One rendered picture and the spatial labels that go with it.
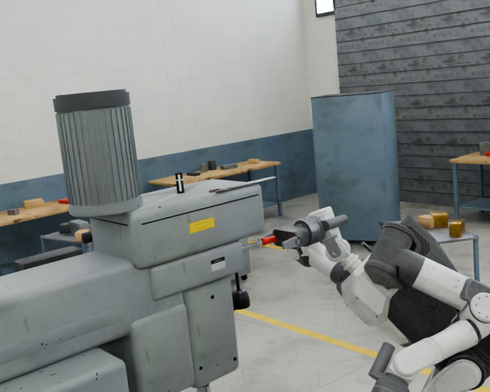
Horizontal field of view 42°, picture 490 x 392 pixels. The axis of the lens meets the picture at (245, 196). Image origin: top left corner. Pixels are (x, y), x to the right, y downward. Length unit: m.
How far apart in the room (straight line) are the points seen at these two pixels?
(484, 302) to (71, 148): 1.14
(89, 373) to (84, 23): 7.82
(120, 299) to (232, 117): 8.89
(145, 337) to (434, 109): 8.65
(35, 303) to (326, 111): 6.62
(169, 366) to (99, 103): 0.75
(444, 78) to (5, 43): 6.14
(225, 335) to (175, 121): 7.97
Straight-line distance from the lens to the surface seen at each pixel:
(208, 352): 1.95
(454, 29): 9.87
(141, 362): 1.79
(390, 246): 1.77
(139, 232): 1.69
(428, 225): 5.52
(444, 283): 1.78
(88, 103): 1.65
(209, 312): 1.91
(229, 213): 1.86
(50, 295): 1.62
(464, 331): 1.76
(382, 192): 7.87
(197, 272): 1.83
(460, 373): 1.98
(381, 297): 1.87
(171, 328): 1.81
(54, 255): 2.06
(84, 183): 1.69
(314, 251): 2.31
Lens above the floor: 2.20
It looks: 10 degrees down
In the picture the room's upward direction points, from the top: 6 degrees counter-clockwise
